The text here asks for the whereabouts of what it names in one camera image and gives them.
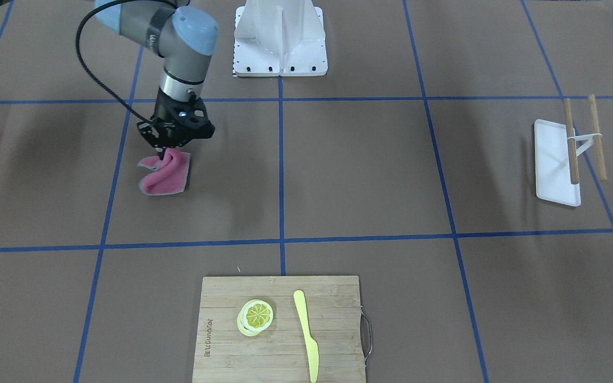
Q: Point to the yellow plastic knife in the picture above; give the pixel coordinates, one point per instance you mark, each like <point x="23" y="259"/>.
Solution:
<point x="311" y="346"/>

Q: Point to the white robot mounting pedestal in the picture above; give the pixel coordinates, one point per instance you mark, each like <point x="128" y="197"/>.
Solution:
<point x="279" y="38"/>

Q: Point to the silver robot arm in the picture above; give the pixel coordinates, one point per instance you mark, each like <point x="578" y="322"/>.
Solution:
<point x="185" y="38"/>

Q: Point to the wooden rack rod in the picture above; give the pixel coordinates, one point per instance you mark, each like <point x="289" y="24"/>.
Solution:
<point x="571" y="143"/>
<point x="597" y="138"/>

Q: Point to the bamboo cutting board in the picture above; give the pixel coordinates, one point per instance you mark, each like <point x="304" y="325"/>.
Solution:
<point x="278" y="354"/>

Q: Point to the pink microfibre cloth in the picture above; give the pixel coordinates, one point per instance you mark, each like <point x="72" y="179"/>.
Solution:
<point x="168" y="175"/>

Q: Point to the white towel rack tray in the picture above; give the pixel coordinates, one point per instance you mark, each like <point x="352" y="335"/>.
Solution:
<point x="552" y="169"/>

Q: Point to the yellow lemon slices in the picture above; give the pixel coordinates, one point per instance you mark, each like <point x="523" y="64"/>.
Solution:
<point x="254" y="317"/>

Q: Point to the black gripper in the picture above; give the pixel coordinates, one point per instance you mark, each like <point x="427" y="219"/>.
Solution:
<point x="163" y="113"/>

